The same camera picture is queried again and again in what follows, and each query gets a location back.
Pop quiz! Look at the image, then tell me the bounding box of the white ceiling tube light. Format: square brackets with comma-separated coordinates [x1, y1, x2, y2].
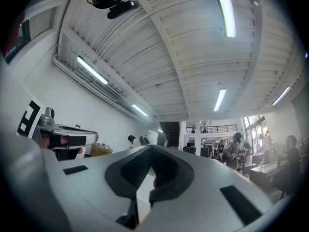
[76, 56, 109, 85]
[272, 86, 292, 106]
[131, 103, 149, 117]
[213, 88, 227, 112]
[212, 0, 237, 38]

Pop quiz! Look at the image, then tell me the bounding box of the open cardboard box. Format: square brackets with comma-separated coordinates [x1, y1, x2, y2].
[90, 143, 113, 157]

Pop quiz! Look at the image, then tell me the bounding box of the dark wall window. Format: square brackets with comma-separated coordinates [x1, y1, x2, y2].
[4, 18, 32, 64]

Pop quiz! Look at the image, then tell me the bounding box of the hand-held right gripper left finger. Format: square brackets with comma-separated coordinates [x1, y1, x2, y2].
[58, 145, 152, 232]

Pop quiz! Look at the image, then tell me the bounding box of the large bright window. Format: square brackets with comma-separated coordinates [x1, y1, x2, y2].
[242, 115, 268, 152]

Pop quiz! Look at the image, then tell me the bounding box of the white air vent grille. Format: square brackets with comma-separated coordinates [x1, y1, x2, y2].
[96, 80, 123, 103]

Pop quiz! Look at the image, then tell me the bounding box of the black head camera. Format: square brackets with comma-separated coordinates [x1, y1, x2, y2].
[107, 0, 140, 20]

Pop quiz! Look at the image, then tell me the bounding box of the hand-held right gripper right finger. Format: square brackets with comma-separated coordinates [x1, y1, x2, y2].
[144, 145, 275, 232]

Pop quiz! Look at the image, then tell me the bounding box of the black mezzanine railing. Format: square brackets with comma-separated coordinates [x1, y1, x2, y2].
[185, 124, 239, 134]

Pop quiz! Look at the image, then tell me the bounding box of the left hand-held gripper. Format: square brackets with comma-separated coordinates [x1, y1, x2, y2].
[0, 56, 99, 162]

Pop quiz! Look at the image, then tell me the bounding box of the grey table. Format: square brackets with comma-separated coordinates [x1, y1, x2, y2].
[249, 160, 292, 190]

